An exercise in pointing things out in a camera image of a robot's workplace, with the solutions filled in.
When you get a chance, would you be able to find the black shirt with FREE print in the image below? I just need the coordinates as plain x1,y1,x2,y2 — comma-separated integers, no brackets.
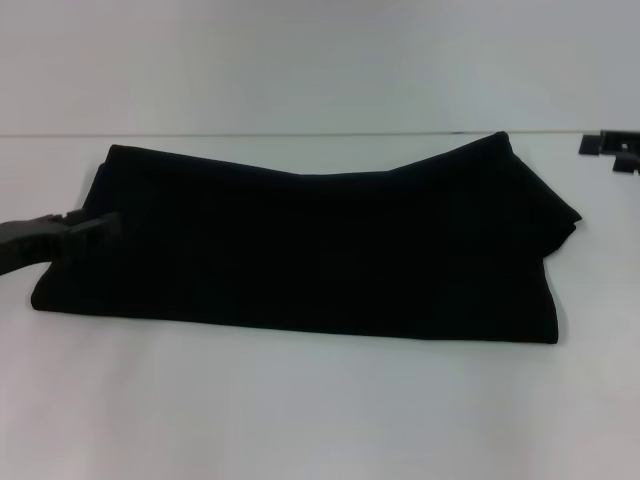
28,130,584,347

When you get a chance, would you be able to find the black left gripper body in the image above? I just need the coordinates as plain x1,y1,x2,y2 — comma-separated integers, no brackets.
0,214,76,277

